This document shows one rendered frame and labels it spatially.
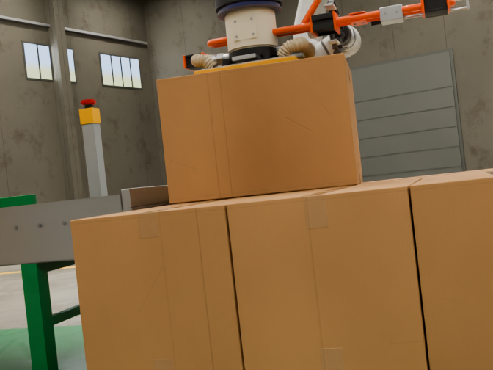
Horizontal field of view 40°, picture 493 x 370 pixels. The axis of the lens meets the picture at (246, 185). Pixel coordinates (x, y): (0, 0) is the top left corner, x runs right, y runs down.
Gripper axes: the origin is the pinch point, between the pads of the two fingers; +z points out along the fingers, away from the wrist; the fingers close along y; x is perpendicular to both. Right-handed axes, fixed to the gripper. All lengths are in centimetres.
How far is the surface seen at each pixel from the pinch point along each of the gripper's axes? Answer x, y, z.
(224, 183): 36, 48, 20
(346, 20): -5.6, 0.5, 3.5
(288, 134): 14.0, 35.4, 18.4
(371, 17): -13.4, 1.0, 3.2
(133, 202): 62, 51, 32
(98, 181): 119, 41, -48
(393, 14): -20.3, 1.3, 3.6
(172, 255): 30, 63, 79
